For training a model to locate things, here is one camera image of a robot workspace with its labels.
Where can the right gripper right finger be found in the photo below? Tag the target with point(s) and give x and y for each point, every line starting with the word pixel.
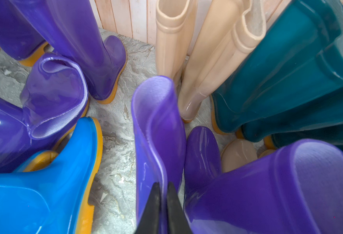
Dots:
pixel 177 221

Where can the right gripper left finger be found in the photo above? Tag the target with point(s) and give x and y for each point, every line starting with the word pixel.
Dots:
pixel 149 223

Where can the large beige boot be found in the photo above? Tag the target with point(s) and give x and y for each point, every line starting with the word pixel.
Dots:
pixel 236 154

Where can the large purple boot front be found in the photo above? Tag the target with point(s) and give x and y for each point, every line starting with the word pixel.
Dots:
pixel 298 189

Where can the teal boot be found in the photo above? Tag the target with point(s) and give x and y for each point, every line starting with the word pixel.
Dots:
pixel 332 135
pixel 322 112
pixel 299 60

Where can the blue boot upper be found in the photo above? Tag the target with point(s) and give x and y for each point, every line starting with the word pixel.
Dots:
pixel 54 200

